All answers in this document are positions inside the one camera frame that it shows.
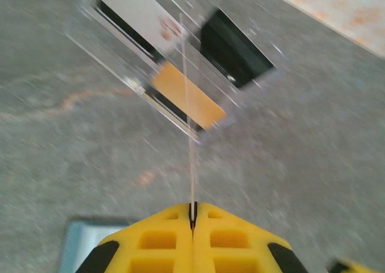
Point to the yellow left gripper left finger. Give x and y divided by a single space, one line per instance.
183 240

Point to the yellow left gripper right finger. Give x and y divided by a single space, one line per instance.
201 240

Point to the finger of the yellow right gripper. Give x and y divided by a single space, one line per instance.
355 268

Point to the pale thin plastic card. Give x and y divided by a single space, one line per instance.
192 176

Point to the blue card holder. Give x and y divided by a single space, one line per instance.
81 246

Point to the clear acrylic box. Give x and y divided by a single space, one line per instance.
126 74

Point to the orange card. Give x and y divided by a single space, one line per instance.
204 107

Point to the black card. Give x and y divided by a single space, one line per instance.
234 53

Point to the white card with red logo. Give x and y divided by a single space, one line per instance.
135 17

